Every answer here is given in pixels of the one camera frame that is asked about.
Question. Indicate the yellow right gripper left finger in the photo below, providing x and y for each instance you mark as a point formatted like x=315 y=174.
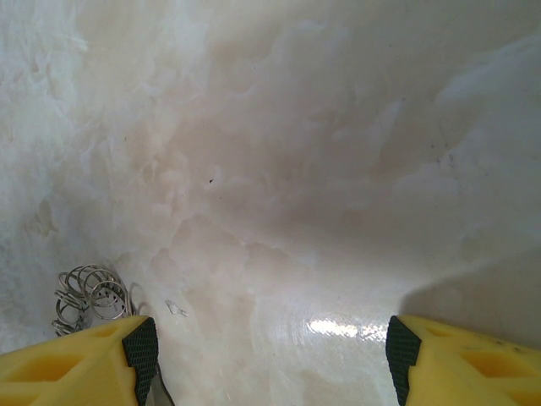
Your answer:
x=63 y=372

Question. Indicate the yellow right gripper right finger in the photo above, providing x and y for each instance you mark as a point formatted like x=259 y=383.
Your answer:
x=477 y=368

